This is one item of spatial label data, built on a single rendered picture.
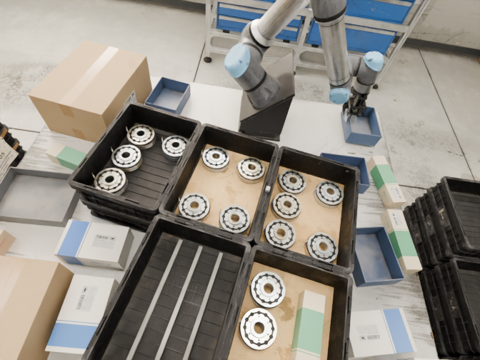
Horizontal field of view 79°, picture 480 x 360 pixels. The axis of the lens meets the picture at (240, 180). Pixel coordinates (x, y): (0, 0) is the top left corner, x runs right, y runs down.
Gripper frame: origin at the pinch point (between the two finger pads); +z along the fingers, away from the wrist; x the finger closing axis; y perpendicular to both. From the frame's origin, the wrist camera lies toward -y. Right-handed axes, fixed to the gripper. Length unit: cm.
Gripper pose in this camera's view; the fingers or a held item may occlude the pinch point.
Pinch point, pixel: (347, 119)
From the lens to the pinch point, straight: 153.2
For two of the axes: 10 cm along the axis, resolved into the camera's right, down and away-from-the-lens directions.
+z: 0.1, 5.6, 8.3
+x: 9.9, 1.0, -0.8
